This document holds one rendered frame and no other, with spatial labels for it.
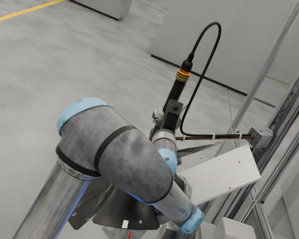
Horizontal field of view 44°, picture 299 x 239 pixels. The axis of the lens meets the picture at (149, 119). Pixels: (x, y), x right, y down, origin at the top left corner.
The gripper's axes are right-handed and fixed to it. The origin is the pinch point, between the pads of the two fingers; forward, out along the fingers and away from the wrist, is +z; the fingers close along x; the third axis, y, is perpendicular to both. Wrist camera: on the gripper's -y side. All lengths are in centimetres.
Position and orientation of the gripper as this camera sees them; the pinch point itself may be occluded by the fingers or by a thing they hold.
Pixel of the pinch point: (167, 108)
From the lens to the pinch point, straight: 132.5
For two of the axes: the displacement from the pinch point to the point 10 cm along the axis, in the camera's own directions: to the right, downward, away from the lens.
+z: 0.5, -4.5, 8.9
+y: -3.5, 8.3, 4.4
